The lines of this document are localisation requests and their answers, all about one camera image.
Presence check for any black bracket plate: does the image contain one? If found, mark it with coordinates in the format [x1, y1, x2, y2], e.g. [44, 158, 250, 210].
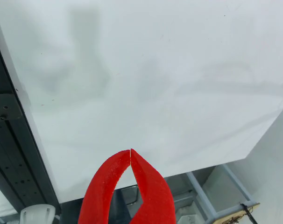
[0, 93, 22, 122]

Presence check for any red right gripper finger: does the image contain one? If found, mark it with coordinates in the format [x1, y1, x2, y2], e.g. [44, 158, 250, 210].
[129, 148, 176, 224]

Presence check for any plywood board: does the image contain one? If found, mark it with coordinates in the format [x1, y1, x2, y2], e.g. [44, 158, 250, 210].
[211, 202, 261, 224]

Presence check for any black aluminium rail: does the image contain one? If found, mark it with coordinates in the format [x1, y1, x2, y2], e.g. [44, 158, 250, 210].
[0, 30, 62, 215]

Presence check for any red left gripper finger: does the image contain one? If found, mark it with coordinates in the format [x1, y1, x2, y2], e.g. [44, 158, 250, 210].
[78, 149, 131, 224]

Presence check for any grey metal frame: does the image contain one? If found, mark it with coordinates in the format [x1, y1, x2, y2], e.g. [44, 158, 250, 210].
[185, 163, 260, 222]

